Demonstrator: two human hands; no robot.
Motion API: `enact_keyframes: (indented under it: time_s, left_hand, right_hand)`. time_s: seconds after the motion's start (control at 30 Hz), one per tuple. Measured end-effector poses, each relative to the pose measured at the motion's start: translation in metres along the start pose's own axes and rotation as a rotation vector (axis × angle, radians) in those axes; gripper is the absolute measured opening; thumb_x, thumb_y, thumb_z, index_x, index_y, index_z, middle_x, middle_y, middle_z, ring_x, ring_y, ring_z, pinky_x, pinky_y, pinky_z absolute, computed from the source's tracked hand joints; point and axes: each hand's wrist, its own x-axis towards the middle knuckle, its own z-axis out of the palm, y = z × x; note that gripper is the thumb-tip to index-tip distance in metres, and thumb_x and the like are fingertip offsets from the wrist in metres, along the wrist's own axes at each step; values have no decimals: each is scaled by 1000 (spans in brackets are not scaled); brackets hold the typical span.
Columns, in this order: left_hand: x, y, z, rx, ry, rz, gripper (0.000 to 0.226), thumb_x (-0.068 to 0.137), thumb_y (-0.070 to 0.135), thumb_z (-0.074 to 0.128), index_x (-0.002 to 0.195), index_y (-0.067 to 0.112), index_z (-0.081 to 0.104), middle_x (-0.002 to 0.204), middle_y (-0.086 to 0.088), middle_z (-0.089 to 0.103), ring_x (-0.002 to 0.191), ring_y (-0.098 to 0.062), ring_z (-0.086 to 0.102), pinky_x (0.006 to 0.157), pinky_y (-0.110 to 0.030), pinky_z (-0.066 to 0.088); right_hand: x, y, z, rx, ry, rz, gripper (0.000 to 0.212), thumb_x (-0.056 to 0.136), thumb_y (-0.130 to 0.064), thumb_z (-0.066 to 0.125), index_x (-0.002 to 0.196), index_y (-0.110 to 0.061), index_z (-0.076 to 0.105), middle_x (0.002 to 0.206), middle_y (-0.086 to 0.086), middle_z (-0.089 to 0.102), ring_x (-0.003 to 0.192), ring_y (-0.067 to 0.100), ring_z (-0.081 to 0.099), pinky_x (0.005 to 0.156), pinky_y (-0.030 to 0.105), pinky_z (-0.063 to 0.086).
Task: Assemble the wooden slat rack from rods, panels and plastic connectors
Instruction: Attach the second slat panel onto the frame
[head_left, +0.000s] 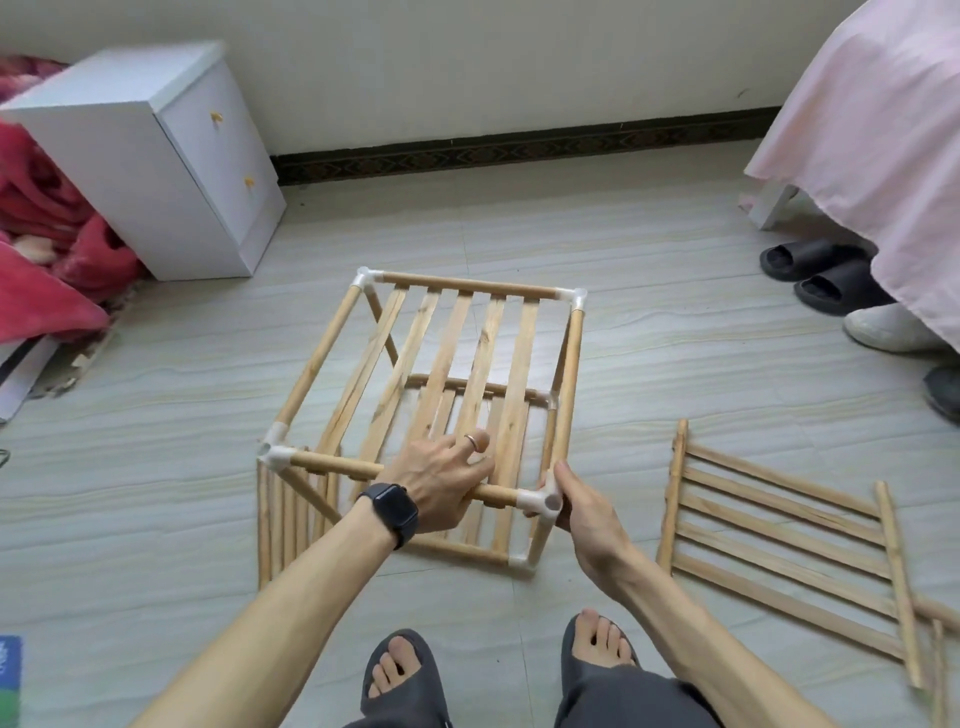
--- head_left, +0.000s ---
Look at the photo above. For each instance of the person's right hand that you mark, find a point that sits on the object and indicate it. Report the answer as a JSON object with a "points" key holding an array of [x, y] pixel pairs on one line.
{"points": [[593, 525]]}

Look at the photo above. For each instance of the person's left hand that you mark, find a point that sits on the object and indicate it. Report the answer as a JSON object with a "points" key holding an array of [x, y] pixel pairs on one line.
{"points": [[435, 480]]}

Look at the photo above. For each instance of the single white connector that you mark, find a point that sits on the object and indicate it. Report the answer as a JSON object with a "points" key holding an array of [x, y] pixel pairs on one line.
{"points": [[275, 450], [365, 278], [518, 561], [543, 500], [578, 297]]}

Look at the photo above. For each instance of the single wooden stick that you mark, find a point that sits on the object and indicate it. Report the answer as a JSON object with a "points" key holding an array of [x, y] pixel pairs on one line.
{"points": [[323, 360], [311, 495], [567, 390], [537, 536]]}

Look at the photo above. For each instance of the pile of wooden dowels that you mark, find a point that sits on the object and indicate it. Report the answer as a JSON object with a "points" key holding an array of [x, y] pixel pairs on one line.
{"points": [[270, 518]]}

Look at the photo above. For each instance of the person's left forearm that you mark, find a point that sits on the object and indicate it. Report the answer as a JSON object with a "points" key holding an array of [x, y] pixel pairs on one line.
{"points": [[255, 638]]}

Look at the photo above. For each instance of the person's right forearm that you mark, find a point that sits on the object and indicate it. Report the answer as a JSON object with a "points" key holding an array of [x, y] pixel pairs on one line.
{"points": [[705, 645]]}

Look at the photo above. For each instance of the person's black sandal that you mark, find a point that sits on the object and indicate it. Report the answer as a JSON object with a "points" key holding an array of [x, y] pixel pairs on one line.
{"points": [[402, 675], [600, 645]]}

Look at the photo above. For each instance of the black smartwatch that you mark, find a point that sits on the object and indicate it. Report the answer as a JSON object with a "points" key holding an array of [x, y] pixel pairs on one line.
{"points": [[393, 510]]}

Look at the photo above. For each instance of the black slipper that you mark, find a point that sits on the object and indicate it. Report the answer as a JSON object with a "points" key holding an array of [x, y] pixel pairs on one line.
{"points": [[845, 285], [810, 258]]}

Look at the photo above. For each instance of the white shoe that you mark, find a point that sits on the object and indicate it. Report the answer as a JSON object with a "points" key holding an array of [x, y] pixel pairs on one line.
{"points": [[897, 327]]}

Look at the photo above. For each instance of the white bed leg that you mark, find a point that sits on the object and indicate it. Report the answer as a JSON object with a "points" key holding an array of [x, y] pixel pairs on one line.
{"points": [[770, 203]]}

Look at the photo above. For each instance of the dark shoe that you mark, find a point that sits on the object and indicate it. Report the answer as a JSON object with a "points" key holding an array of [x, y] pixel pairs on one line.
{"points": [[945, 392]]}

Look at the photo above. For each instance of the white box cabinet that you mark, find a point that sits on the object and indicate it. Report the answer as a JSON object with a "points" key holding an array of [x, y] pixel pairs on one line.
{"points": [[150, 158]]}

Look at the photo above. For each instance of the flat white box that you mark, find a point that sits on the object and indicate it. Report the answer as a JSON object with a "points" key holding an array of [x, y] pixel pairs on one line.
{"points": [[15, 375]]}

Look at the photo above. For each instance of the green cardboard box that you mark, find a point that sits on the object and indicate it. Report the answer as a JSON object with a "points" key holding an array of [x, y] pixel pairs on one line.
{"points": [[8, 660]]}

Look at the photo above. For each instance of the red fleece blanket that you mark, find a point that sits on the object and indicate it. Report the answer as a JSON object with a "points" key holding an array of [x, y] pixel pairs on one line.
{"points": [[45, 225]]}

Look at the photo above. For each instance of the pink ruffled bed skirt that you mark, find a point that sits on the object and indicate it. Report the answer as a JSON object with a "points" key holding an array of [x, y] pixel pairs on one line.
{"points": [[885, 135]]}

